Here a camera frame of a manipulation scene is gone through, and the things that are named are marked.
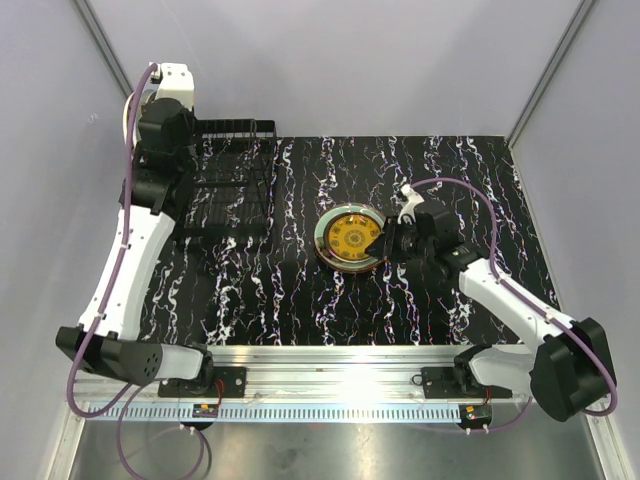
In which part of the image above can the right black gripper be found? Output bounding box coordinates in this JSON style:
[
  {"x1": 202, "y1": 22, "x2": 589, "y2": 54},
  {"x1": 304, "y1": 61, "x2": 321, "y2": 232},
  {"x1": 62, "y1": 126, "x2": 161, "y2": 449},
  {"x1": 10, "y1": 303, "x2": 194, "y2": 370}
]
[{"x1": 364, "y1": 216, "x2": 434, "y2": 264}]

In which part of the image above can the yellow patterned small plate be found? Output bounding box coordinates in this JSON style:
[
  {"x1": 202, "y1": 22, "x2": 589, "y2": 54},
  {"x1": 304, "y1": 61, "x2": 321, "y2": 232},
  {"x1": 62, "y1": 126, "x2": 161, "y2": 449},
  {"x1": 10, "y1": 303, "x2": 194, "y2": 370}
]
[{"x1": 324, "y1": 213, "x2": 381, "y2": 264}]

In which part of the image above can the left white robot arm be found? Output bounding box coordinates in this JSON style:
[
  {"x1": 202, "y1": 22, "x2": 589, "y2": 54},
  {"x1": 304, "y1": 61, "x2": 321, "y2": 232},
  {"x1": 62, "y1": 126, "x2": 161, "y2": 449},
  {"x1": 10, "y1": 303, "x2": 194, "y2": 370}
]
[{"x1": 55, "y1": 98, "x2": 215, "y2": 397}]

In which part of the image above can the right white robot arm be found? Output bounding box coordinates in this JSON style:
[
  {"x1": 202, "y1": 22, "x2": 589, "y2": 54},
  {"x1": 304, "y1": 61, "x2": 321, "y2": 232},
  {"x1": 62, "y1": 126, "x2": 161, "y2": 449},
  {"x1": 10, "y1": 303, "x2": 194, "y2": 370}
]
[{"x1": 365, "y1": 204, "x2": 618, "y2": 422}]

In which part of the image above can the stack of remaining plates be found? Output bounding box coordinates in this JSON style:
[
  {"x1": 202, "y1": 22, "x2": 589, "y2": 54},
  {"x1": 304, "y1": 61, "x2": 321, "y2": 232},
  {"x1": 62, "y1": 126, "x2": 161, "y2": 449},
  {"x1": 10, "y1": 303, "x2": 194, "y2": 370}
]
[{"x1": 313, "y1": 203, "x2": 385, "y2": 274}]

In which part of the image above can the black marble pattern mat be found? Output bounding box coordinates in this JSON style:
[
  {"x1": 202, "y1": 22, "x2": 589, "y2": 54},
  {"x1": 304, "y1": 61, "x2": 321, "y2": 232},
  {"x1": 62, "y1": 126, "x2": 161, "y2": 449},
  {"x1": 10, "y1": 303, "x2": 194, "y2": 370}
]
[{"x1": 140, "y1": 136, "x2": 557, "y2": 346}]

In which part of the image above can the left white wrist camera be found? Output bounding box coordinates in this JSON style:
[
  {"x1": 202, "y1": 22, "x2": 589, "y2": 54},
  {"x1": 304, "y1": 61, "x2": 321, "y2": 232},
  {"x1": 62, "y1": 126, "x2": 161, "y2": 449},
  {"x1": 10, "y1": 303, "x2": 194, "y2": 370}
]
[{"x1": 151, "y1": 62, "x2": 195, "y2": 112}]

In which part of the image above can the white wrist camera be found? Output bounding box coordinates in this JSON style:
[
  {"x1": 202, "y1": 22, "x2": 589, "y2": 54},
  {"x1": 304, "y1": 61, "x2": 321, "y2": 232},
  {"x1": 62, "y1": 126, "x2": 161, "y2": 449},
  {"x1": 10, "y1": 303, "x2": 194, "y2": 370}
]
[
  {"x1": 398, "y1": 184, "x2": 424, "y2": 225},
  {"x1": 151, "y1": 62, "x2": 195, "y2": 112}
]

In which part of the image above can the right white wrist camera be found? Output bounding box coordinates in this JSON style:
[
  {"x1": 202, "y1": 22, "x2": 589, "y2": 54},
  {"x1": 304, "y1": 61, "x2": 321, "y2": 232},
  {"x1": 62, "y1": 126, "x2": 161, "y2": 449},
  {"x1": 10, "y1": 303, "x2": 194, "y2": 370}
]
[{"x1": 398, "y1": 184, "x2": 424, "y2": 225}]

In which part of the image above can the black wire dish rack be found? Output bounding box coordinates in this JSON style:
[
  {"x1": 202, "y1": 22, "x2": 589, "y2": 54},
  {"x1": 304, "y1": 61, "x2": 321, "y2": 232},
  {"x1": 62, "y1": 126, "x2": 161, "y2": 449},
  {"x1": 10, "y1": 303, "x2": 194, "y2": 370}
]
[{"x1": 175, "y1": 119, "x2": 278, "y2": 243}]

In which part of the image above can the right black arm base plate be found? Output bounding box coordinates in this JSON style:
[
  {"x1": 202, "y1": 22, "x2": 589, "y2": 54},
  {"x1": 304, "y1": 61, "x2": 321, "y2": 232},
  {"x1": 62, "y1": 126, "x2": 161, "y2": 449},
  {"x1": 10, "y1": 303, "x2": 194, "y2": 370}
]
[{"x1": 417, "y1": 367, "x2": 513, "y2": 400}]

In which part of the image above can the left aluminium frame post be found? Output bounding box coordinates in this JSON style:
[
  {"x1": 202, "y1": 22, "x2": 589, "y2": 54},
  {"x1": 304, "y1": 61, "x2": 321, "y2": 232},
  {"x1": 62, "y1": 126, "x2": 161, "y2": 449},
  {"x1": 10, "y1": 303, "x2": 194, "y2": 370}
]
[{"x1": 70, "y1": 0, "x2": 134, "y2": 97}]

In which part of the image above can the aluminium frame post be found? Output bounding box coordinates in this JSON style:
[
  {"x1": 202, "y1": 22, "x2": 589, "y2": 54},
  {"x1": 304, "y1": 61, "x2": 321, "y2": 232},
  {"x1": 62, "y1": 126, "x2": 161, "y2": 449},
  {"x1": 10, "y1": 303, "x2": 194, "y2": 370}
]
[
  {"x1": 506, "y1": 0, "x2": 599, "y2": 149},
  {"x1": 70, "y1": 0, "x2": 134, "y2": 97}
]

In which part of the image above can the aluminium mounting rail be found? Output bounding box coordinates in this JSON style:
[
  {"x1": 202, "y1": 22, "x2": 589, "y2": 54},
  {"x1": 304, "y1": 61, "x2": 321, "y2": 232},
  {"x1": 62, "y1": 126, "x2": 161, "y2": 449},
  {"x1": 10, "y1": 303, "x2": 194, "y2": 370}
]
[{"x1": 67, "y1": 344, "x2": 609, "y2": 406}]

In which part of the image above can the white slotted cable duct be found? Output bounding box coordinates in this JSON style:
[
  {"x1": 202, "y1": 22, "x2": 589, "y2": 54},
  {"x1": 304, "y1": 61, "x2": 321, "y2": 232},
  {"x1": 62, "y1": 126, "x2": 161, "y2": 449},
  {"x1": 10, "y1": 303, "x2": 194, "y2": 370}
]
[{"x1": 97, "y1": 401, "x2": 493, "y2": 425}]

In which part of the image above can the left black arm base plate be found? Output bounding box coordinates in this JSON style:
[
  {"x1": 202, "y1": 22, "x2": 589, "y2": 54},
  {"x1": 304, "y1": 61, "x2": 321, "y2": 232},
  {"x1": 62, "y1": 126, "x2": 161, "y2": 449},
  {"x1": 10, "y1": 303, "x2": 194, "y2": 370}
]
[{"x1": 157, "y1": 366, "x2": 247, "y2": 399}]

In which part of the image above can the right aluminium frame post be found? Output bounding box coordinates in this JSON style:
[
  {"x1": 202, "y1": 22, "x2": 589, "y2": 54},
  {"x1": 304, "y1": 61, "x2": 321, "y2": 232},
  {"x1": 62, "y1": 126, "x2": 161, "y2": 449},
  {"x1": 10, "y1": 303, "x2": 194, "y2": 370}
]
[{"x1": 506, "y1": 0, "x2": 599, "y2": 149}]

